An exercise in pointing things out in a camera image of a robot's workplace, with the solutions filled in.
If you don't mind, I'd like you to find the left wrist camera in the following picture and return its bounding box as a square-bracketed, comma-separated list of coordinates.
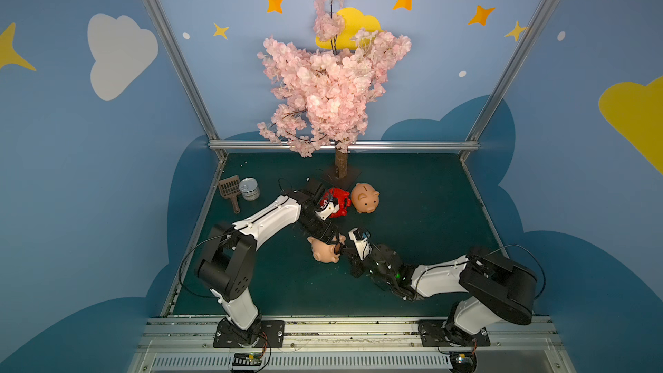
[303, 178, 339, 221]

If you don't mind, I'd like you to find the pink cherry blossom tree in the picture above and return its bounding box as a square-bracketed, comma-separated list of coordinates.
[257, 0, 412, 185]

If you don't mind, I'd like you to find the red piggy bank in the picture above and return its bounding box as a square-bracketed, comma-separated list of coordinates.
[317, 188, 352, 220]

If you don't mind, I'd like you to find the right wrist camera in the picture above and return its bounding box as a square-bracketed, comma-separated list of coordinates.
[349, 227, 371, 261]

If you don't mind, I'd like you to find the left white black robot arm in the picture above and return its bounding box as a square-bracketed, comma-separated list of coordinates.
[194, 189, 345, 348]

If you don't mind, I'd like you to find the aluminium mounting rail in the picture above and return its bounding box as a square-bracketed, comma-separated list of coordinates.
[129, 316, 575, 372]

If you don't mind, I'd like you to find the brown toy scoop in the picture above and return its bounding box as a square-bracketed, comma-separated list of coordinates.
[218, 175, 241, 214]

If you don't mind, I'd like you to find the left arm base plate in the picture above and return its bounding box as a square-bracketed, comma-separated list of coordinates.
[212, 319, 285, 348]

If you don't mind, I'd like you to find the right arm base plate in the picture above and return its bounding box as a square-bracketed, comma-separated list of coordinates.
[418, 319, 490, 347]

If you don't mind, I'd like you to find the small metal can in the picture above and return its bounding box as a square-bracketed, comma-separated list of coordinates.
[238, 177, 261, 201]

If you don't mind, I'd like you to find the pink piggy bank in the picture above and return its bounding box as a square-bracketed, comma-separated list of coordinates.
[307, 235, 346, 264]
[350, 183, 380, 213]

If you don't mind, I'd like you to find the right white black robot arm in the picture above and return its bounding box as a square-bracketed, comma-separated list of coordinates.
[335, 241, 537, 347]

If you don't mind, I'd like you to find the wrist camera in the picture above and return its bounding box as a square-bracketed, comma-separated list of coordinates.
[349, 227, 371, 261]
[303, 178, 339, 221]

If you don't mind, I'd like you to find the right controller board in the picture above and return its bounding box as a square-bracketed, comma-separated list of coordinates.
[449, 353, 477, 373]

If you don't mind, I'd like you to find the left controller board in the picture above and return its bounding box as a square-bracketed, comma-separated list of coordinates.
[230, 352, 266, 372]

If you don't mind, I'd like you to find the controller board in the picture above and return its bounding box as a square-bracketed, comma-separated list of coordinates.
[230, 352, 266, 372]
[449, 353, 477, 373]

